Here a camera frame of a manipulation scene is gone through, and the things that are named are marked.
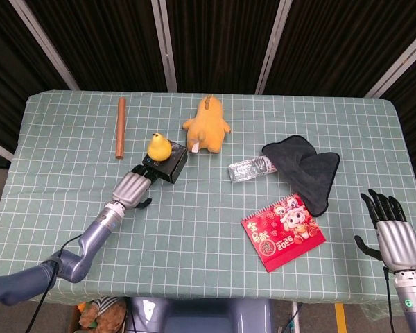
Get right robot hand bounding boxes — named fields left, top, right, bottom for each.
left=354, top=189, right=416, bottom=271

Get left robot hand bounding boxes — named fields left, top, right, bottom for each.
left=110, top=164, right=157, bottom=210

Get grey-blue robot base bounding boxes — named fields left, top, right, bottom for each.
left=124, top=296, right=275, bottom=333

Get black cardboard box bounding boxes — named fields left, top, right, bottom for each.
left=141, top=140, right=189, bottom=185

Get yellow pear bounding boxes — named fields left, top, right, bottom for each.
left=146, top=133, right=172, bottom=162

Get brown wooden rod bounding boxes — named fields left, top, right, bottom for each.
left=115, top=97, right=127, bottom=160

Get green checked tablecloth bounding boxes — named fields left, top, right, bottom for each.
left=0, top=90, right=416, bottom=316

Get orange plush toy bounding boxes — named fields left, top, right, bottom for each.
left=182, top=96, right=234, bottom=155

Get dark grey cloth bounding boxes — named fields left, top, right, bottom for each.
left=261, top=135, right=340, bottom=219

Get red 2026 desk calendar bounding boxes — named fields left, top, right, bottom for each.
left=241, top=193, right=327, bottom=273

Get silver foil packet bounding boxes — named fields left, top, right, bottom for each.
left=227, top=155, right=277, bottom=184

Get metal table leg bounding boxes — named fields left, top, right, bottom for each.
left=291, top=302, right=303, bottom=333

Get brown stuffed toy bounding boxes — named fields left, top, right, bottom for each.
left=78, top=303, right=126, bottom=330

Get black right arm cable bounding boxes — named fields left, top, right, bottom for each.
left=383, top=266, right=395, bottom=333

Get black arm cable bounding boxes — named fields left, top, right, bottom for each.
left=26, top=234, right=83, bottom=333
left=383, top=266, right=395, bottom=333

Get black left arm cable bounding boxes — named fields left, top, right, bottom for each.
left=26, top=234, right=83, bottom=333

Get white frame post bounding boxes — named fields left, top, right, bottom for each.
left=9, top=0, right=80, bottom=92
left=150, top=0, right=178, bottom=93
left=254, top=0, right=293, bottom=94
left=365, top=24, right=416, bottom=99
left=0, top=136, right=15, bottom=162

